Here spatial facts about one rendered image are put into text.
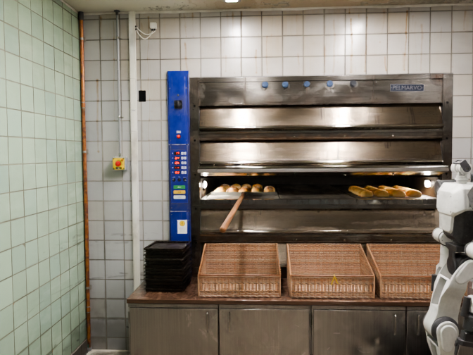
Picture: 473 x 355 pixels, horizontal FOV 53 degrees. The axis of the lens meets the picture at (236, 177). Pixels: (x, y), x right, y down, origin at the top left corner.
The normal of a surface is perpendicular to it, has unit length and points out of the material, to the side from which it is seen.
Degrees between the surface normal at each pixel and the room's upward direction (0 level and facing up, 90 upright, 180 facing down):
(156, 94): 90
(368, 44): 90
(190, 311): 91
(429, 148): 70
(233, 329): 90
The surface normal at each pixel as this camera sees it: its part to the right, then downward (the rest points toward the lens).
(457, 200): -0.72, -0.04
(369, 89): -0.05, 0.06
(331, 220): -0.06, -0.29
